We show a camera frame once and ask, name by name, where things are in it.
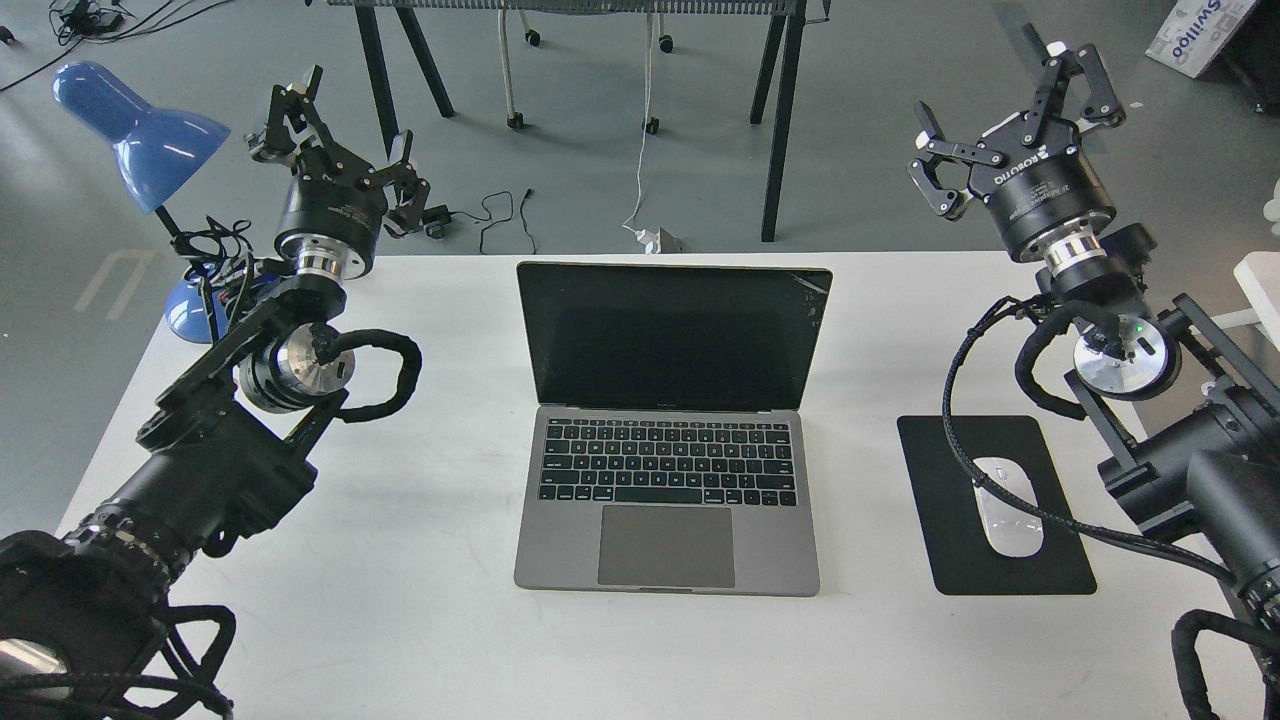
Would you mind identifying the white computer mouse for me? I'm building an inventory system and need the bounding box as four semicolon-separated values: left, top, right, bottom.
974;456;1044;559

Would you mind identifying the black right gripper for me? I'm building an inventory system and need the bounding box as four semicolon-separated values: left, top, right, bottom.
908;22;1128;264

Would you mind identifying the black charger cable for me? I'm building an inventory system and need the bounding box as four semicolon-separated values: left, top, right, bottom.
420;188;539;256

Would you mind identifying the black trestle table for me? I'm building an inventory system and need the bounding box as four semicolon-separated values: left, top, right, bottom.
325;0;833;243

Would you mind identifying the white rolling chair frame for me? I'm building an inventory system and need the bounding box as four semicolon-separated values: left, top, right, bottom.
497;1;675;142

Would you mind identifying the black cable bundle floor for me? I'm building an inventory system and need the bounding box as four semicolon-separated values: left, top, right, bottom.
1;1;233;94

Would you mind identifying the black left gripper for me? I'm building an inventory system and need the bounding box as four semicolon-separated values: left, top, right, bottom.
244;65;430;279

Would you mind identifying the white stand at right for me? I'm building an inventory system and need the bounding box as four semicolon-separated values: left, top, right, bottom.
1204;181;1280;351

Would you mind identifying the grey laptop notebook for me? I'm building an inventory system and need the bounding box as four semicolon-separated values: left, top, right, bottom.
515;261;833;597

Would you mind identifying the blue desk lamp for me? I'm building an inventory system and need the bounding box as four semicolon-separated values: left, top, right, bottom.
52;61;255;345

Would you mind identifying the white cardboard box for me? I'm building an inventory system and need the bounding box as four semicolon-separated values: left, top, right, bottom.
1146;0;1260;79

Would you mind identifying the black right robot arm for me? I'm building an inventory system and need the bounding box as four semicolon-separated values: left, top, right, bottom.
909;23;1279;719

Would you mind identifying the white power cable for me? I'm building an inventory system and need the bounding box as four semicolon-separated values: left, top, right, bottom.
621;10;689;255

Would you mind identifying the black mouse pad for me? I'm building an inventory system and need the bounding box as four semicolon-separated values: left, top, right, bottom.
897;415;1097;594

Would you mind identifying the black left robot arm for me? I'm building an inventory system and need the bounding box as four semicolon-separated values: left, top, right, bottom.
3;61;429;719

